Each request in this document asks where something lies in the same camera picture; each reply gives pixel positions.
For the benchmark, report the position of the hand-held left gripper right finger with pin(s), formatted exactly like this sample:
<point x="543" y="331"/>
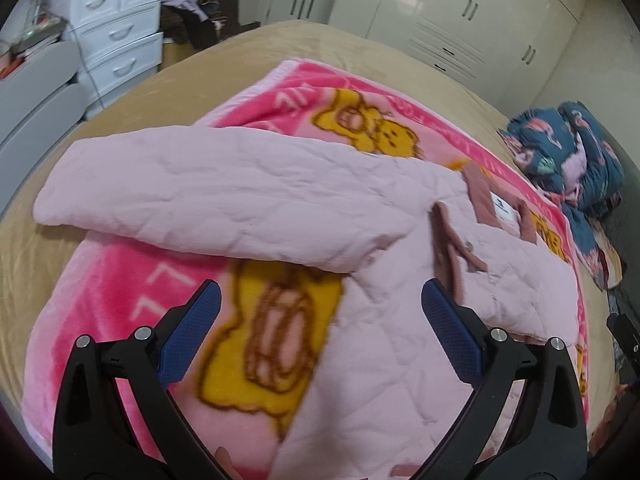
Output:
<point x="450" y="332"/>

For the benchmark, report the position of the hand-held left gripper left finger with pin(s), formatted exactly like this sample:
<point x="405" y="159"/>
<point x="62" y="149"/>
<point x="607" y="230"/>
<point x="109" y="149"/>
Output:
<point x="192" y="330"/>

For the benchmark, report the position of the pink quilted jacket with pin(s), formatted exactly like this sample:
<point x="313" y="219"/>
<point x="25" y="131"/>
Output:
<point x="225" y="195"/>

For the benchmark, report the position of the striped fleece blanket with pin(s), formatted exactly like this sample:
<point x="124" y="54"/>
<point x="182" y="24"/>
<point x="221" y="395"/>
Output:
<point x="607" y="265"/>

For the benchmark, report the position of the pink bear printed blanket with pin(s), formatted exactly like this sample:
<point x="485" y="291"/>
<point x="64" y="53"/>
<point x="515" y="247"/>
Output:
<point x="125" y="300"/>

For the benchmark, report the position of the blue floral quilt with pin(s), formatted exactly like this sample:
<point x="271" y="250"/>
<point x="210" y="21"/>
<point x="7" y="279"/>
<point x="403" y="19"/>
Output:
<point x="585" y="160"/>

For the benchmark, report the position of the beige bed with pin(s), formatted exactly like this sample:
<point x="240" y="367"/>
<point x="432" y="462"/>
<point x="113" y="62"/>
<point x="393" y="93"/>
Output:
<point x="350" y="55"/>

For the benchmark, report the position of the white drawer chest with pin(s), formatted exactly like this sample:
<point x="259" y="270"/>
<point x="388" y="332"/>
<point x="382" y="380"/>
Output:
<point x="115" y="35"/>

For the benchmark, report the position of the white wardrobe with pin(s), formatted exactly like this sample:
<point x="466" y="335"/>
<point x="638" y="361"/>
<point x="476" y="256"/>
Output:
<point x="450" y="25"/>

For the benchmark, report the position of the dark bag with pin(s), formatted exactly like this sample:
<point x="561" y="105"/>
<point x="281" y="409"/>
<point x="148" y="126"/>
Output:
<point x="220" y="7"/>

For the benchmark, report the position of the purple cloth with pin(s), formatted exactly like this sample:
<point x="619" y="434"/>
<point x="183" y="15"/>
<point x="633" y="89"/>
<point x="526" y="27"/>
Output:
<point x="180" y="0"/>

